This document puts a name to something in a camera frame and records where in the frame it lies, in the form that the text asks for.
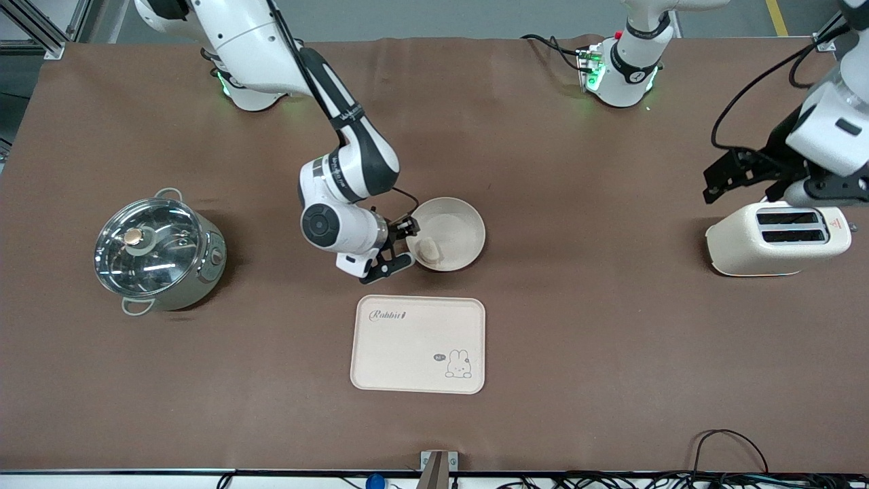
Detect grey electric cooking pot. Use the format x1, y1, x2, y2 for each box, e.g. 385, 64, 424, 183
93, 187, 227, 316

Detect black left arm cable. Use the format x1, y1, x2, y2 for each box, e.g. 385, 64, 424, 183
710, 15, 857, 153

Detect black looped floor cable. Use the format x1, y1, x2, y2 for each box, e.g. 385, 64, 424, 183
691, 429, 770, 476

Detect black cable bundle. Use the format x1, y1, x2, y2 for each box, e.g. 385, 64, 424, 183
489, 471, 869, 489

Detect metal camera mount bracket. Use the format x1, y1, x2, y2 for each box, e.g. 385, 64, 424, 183
420, 450, 458, 489

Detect brown table mat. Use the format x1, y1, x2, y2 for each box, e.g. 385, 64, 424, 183
0, 35, 869, 474

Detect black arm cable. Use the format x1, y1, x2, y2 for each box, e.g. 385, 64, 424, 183
710, 15, 857, 153
266, 0, 422, 228

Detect black base power cable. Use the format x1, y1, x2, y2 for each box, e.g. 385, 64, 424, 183
521, 34, 586, 71

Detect aluminium frame profile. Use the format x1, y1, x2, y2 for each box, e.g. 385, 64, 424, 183
0, 0, 93, 59

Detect glass pot lid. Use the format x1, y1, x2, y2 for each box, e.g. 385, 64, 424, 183
94, 198, 205, 298

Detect cream two-slot toaster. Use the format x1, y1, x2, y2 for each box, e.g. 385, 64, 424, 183
705, 201, 857, 277

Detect cream rabbit print tray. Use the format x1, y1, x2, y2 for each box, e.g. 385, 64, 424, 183
350, 295, 487, 395

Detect round cream plate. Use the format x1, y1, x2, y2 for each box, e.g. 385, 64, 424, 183
407, 197, 487, 272

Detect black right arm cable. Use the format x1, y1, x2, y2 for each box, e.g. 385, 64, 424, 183
266, 0, 422, 228

